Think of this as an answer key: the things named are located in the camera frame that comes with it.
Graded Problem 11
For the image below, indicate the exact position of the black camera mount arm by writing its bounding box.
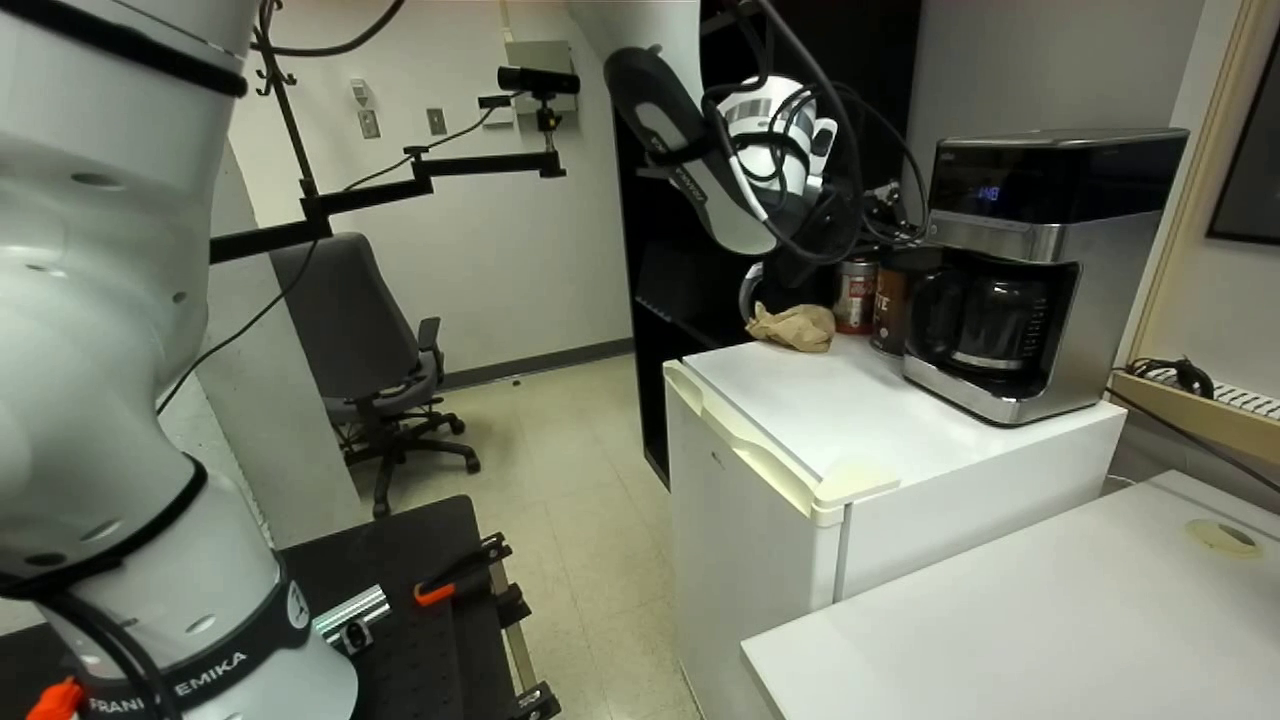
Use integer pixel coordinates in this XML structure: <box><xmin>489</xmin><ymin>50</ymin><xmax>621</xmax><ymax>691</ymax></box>
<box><xmin>208</xmin><ymin>0</ymin><xmax>571</xmax><ymax>268</ymax></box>

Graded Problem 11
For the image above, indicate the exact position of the orange handled clamp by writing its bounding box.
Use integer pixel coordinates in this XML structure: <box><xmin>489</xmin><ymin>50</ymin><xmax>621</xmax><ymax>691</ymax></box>
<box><xmin>409</xmin><ymin>529</ymin><xmax>516</xmax><ymax>616</ymax></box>

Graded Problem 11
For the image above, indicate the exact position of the grey swivel office chair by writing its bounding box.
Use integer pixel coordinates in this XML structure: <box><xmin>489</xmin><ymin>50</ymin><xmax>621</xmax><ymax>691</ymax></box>
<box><xmin>268</xmin><ymin>233</ymin><xmax>484</xmax><ymax>520</ymax></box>

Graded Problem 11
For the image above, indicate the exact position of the glass coffee carafe black handle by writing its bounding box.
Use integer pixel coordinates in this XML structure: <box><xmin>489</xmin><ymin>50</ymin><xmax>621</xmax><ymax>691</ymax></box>
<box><xmin>918</xmin><ymin>250</ymin><xmax>1082</xmax><ymax>404</ymax></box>

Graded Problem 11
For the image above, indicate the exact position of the brown Van Houtte coffee can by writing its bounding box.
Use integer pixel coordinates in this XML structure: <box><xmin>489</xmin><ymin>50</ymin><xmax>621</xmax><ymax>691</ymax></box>
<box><xmin>869</xmin><ymin>250</ymin><xmax>924</xmax><ymax>355</ymax></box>

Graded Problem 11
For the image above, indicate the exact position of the black steel drip coffeemaker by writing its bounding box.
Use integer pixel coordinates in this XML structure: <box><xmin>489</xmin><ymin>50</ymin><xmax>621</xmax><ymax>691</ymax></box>
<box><xmin>899</xmin><ymin>127</ymin><xmax>1191</xmax><ymax>427</ymax></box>

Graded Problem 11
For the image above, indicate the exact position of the black camera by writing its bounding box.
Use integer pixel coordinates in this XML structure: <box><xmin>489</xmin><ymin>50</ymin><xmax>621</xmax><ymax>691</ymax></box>
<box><xmin>493</xmin><ymin>58</ymin><xmax>583</xmax><ymax>99</ymax></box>

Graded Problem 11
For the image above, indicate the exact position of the crumpled brown paper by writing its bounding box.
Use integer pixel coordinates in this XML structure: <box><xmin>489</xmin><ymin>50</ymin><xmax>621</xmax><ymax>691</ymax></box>
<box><xmin>742</xmin><ymin>298</ymin><xmax>841</xmax><ymax>361</ymax></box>

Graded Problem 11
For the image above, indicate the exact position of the wooden wall ledge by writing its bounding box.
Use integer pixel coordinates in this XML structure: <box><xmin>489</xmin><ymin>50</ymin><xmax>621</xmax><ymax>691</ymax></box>
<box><xmin>1105</xmin><ymin>366</ymin><xmax>1280</xmax><ymax>490</ymax></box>

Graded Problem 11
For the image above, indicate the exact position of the small orange jar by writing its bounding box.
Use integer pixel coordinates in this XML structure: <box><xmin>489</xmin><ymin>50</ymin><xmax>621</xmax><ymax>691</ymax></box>
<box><xmin>835</xmin><ymin>257</ymin><xmax>877</xmax><ymax>335</ymax></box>

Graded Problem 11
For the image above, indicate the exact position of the white mini fridge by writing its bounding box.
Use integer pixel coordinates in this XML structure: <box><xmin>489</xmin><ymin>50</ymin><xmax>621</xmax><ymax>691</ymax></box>
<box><xmin>659</xmin><ymin>332</ymin><xmax>1131</xmax><ymax>720</ymax></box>

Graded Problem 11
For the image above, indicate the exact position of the wall light switch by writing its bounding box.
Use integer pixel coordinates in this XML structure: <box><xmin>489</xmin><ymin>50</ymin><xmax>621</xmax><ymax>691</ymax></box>
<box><xmin>347</xmin><ymin>75</ymin><xmax>384</xmax><ymax>145</ymax></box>

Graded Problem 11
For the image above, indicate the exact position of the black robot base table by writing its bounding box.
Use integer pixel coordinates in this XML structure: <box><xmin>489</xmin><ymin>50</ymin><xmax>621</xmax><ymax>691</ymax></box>
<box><xmin>0</xmin><ymin>490</ymin><xmax>563</xmax><ymax>720</ymax></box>

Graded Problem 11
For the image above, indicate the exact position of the orange clamp handle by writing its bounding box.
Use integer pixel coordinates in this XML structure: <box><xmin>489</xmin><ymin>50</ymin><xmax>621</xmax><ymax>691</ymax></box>
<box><xmin>20</xmin><ymin>671</ymin><xmax>91</xmax><ymax>720</ymax></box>

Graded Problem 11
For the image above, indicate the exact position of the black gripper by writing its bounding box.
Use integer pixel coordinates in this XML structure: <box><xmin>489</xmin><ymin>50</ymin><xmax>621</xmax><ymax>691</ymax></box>
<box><xmin>821</xmin><ymin>176</ymin><xmax>927</xmax><ymax>268</ymax></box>

